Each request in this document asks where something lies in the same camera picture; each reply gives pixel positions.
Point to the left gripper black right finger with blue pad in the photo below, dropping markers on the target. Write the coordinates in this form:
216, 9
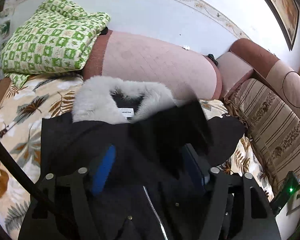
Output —
235, 206

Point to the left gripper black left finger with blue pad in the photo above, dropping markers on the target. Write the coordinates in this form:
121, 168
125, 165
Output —
69, 216

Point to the black coat with fur collar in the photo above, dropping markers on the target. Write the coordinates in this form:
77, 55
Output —
148, 193

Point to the black device with green light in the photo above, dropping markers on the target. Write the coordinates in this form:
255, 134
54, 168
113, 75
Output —
290, 186

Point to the striped beige sofa cushion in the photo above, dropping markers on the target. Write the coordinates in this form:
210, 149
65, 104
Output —
273, 128

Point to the pink brown bed headboard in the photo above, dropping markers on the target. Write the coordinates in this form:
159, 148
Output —
139, 58

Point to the brown pink sofa armrest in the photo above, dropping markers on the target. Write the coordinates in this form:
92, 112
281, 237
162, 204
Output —
246, 59

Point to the green checkered folded quilt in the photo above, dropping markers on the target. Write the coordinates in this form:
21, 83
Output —
57, 38

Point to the framed wall picture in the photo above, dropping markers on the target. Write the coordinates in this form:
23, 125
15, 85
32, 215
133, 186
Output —
286, 13

